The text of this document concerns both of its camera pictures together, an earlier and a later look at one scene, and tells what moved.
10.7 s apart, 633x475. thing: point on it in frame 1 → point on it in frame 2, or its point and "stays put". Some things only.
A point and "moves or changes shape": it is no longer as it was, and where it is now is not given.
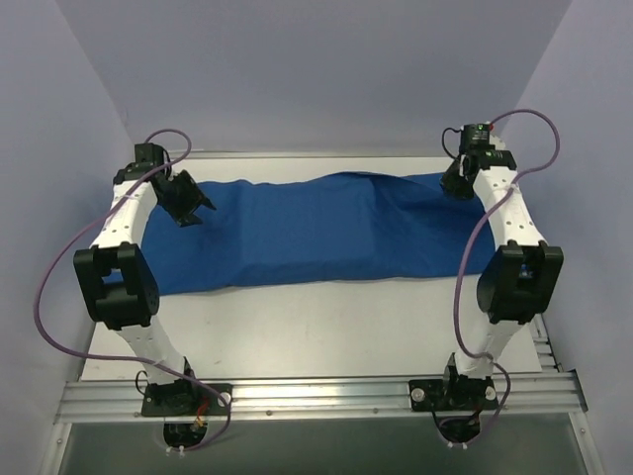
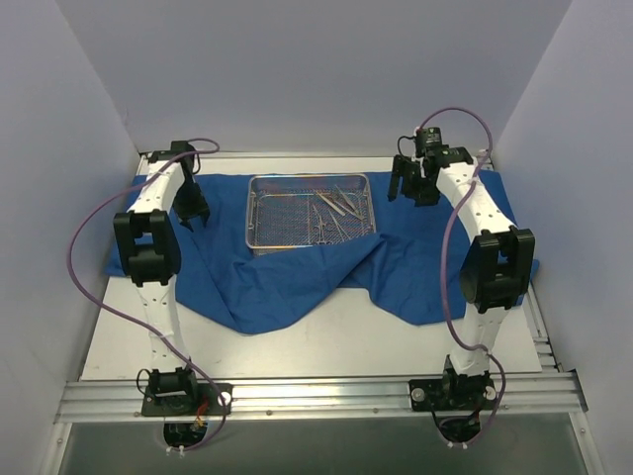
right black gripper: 456,182 → 412,179
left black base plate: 185,398 stays put
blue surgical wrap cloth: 348,227 moves or changes shape
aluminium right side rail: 542,344 stays put
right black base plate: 465,394 stays put
